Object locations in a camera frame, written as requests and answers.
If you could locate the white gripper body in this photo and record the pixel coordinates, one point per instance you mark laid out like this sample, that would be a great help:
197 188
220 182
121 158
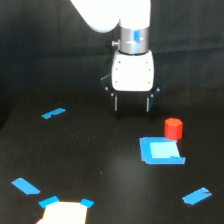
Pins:
132 73

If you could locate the blue tape strip near left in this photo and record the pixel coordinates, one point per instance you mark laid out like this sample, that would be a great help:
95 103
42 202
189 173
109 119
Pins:
25 186

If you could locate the blue tape strip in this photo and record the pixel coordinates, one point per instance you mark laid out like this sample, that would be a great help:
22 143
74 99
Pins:
196 196
25 186
53 113

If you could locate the white paper sheet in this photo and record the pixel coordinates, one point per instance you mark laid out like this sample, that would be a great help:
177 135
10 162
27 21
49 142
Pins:
64 213

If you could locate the blue tape strip near right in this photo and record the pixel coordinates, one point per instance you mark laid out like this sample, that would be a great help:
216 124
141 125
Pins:
196 196

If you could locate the blue tape strip far left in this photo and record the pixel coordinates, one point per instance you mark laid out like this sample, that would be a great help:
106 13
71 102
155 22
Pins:
53 113

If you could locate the blue tape on paper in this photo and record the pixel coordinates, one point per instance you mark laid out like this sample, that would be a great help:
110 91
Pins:
88 203
48 201

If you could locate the blue tape on paper right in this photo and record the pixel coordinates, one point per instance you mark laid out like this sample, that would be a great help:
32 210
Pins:
88 203

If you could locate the blue taped light square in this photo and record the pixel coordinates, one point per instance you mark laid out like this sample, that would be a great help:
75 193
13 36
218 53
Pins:
160 151

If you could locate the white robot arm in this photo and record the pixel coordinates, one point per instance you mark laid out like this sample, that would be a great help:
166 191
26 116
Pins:
133 18

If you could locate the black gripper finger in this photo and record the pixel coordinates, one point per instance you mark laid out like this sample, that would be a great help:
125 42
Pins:
149 105
115 105

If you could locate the red hexagonal block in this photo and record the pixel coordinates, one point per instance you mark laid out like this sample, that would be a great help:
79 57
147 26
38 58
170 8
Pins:
173 129

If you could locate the blue tape on paper left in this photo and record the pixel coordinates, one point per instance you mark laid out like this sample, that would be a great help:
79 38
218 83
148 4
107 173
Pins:
48 201

